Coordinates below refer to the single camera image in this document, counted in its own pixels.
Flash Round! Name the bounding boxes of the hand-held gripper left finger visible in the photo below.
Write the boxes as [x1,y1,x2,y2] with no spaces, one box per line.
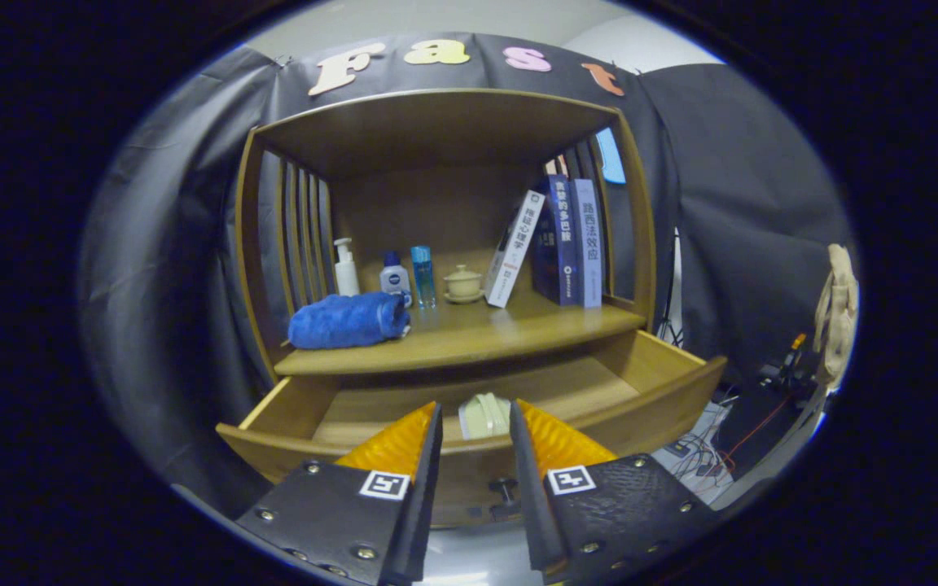
[234,401,444,586]

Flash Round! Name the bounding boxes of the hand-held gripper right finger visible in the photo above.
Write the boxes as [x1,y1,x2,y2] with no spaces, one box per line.
[508,399,722,585]

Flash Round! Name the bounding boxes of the light green scrub brush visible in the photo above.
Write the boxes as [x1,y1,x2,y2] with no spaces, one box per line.
[458,393,512,442]

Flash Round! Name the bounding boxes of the wooden drawer with black knob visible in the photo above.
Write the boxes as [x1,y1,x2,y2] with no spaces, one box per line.
[217,330,729,528]

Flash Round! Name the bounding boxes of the wooden countertop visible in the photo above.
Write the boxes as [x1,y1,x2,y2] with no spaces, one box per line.
[274,285,649,377]

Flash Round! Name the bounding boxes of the wooden cabinet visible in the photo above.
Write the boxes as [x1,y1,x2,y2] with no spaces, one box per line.
[217,88,729,530]

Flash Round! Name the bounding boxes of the blue rolled towel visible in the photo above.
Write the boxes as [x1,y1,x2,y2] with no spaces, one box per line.
[287,291,413,351]

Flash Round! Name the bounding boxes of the clear blue bottle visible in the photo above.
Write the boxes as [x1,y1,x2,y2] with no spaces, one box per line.
[410,246,437,309]

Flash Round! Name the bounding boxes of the beige lidded teacup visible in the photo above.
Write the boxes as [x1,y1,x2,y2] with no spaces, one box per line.
[443,264,484,304]

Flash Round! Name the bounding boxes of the white bottle with blue cap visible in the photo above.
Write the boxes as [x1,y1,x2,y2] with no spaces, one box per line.
[379,251,413,307]

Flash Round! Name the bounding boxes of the white pump bottle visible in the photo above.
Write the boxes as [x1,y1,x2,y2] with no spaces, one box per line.
[333,238,361,297]

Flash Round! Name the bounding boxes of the white book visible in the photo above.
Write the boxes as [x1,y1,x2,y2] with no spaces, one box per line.
[484,190,546,309]

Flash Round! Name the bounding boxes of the dark blue book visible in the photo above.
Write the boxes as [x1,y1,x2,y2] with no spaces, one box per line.
[530,174,580,307]

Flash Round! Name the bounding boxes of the light purple book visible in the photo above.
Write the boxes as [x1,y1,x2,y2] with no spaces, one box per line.
[573,178,603,309]

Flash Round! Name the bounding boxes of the beige bag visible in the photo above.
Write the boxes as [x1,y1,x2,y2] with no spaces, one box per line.
[813,243,859,387]

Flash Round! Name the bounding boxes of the black backdrop cloth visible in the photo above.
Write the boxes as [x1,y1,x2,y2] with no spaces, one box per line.
[78,33,857,505]

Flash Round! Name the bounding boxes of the floor cables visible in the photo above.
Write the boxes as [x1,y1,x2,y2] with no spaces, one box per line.
[652,391,796,493]

